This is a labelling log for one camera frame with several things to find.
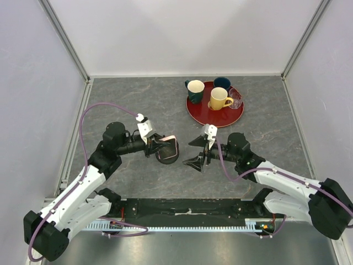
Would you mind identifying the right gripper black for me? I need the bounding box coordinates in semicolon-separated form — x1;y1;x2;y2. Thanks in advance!
183;135;239;172

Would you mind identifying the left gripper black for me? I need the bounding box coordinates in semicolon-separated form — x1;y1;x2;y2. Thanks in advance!
117;133;170;158

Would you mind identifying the phone with pink case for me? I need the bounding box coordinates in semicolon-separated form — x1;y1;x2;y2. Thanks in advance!
156;135;179;161

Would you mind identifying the black phone stand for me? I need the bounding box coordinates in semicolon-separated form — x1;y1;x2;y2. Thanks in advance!
155;151;179;165

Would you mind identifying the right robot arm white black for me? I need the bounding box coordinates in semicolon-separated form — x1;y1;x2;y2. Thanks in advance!
183;132;352;240

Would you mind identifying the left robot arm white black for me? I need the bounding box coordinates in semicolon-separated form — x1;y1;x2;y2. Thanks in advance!
23;120;179;262

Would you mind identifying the round red tray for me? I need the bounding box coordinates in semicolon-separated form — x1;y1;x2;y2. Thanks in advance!
186;81;244;128

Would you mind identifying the yellow mug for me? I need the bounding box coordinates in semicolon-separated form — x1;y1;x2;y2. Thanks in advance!
208;87;234;110

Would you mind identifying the green mug cream inside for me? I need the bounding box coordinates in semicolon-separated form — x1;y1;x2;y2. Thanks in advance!
185;80;205;104

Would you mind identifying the clear glass cup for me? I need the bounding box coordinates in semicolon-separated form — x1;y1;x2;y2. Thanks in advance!
228;88;243;109

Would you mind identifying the dark blue mug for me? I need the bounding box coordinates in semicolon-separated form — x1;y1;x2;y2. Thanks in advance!
213;77;231;91

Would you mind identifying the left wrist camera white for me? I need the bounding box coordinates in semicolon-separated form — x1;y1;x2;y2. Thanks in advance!
136;114;155;144

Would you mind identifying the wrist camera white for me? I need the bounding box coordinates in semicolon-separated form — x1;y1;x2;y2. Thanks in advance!
136;114;155;144
201;124;218;150

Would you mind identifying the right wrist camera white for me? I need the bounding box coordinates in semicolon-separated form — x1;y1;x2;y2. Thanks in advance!
201;124;218;150

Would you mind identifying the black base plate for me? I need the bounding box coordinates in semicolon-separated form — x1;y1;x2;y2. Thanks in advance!
107;198;273;227

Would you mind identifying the slotted cable duct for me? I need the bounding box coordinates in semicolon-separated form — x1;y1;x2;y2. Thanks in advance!
83;219;275;234

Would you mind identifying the left aluminium frame post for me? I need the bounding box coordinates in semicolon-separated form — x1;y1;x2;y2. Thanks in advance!
38;0;90;82

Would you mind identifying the aluminium frame post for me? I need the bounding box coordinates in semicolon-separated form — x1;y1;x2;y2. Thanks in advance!
38;0;90;82
281;0;331;81

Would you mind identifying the right aluminium frame post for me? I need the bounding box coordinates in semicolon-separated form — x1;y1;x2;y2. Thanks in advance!
281;0;331;81

